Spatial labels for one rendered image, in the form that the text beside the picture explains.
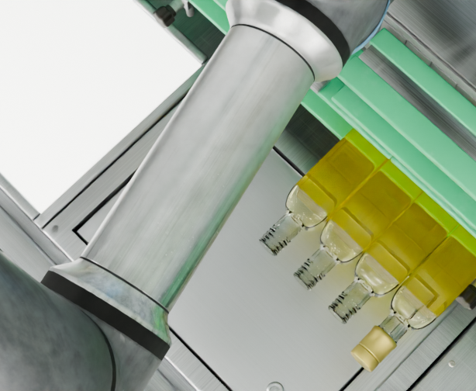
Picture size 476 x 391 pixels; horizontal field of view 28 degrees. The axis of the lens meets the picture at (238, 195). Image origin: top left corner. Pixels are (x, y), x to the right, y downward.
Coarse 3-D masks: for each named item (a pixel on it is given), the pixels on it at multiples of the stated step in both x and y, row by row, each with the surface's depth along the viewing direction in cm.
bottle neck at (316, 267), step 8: (320, 248) 118; (312, 256) 117; (320, 256) 117; (328, 256) 117; (304, 264) 117; (312, 264) 117; (320, 264) 117; (328, 264) 117; (336, 264) 118; (296, 272) 117; (304, 272) 116; (312, 272) 116; (320, 272) 117; (304, 280) 116; (312, 280) 116
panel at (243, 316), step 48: (144, 0) 141; (192, 48) 139; (144, 144) 135; (288, 144) 135; (96, 192) 133; (288, 192) 133; (240, 240) 132; (192, 288) 130; (240, 288) 130; (288, 288) 130; (336, 288) 130; (192, 336) 128; (240, 336) 128; (288, 336) 128; (336, 336) 128; (192, 384) 126; (240, 384) 126; (288, 384) 126; (336, 384) 126
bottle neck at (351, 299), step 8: (352, 288) 116; (360, 288) 115; (344, 296) 115; (352, 296) 115; (360, 296) 115; (368, 296) 116; (336, 304) 115; (344, 304) 115; (352, 304) 115; (360, 304) 116; (336, 312) 115; (344, 312) 115; (352, 312) 115; (344, 320) 115
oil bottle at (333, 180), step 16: (352, 128) 120; (336, 144) 119; (352, 144) 119; (368, 144) 118; (320, 160) 118; (336, 160) 118; (352, 160) 118; (368, 160) 118; (384, 160) 119; (304, 176) 118; (320, 176) 118; (336, 176) 117; (352, 176) 117; (368, 176) 118; (304, 192) 117; (320, 192) 117; (336, 192) 117; (352, 192) 118; (288, 208) 118; (304, 208) 117; (320, 208) 116; (336, 208) 117; (304, 224) 118; (320, 224) 118
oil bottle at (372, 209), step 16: (384, 176) 118; (400, 176) 118; (368, 192) 117; (384, 192) 117; (400, 192) 117; (416, 192) 117; (352, 208) 117; (368, 208) 117; (384, 208) 117; (400, 208) 117; (336, 224) 116; (352, 224) 116; (368, 224) 116; (384, 224) 116; (320, 240) 118; (336, 240) 116; (352, 240) 116; (368, 240) 116; (336, 256) 117; (352, 256) 116
